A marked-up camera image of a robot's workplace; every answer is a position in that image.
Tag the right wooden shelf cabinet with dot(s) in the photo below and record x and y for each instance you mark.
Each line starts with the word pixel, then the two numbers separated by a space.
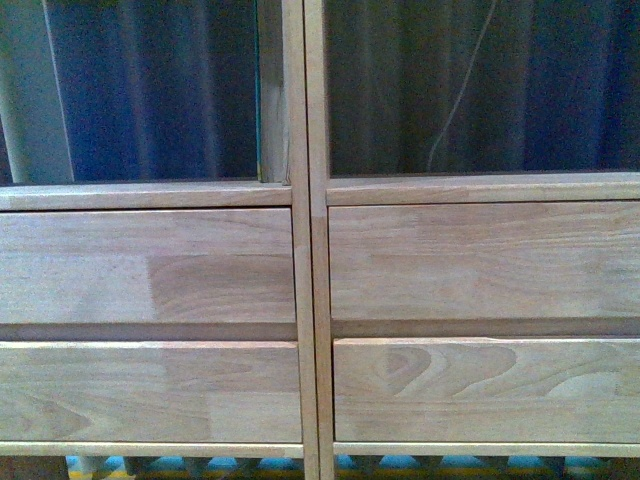
pixel 474 188

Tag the wooden shelf cabinet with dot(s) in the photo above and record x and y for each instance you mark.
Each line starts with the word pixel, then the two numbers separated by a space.
pixel 474 188
pixel 47 459

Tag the left wooden shelf cabinet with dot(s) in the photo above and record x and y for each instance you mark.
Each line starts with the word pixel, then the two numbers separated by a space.
pixel 47 459

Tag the green hardcover book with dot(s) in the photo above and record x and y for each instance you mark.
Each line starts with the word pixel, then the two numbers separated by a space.
pixel 272 117

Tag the upper left wooden drawer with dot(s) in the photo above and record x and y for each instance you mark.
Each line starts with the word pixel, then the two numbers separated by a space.
pixel 152 267

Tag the wooden drawer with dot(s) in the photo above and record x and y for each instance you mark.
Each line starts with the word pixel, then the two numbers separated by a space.
pixel 192 392
pixel 485 261
pixel 487 390
pixel 152 267

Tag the lower right wooden drawer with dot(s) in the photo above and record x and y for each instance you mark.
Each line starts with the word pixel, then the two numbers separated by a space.
pixel 487 390

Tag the upper right wooden drawer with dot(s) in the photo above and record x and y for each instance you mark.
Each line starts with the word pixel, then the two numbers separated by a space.
pixel 485 261

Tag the grey curtain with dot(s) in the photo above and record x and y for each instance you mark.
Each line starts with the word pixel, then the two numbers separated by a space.
pixel 128 91

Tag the lower left wooden drawer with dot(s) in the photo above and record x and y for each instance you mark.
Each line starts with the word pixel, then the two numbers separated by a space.
pixel 192 392

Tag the blue floor mat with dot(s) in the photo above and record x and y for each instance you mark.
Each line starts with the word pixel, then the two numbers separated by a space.
pixel 356 467

